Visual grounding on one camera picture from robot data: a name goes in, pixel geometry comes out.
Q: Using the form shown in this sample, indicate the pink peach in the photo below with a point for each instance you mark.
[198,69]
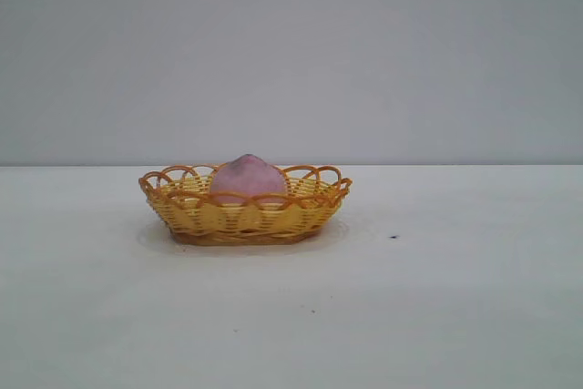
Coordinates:
[248,179]

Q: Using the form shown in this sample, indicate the yellow woven wicker basket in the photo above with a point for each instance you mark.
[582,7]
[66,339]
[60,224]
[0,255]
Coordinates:
[246,222]

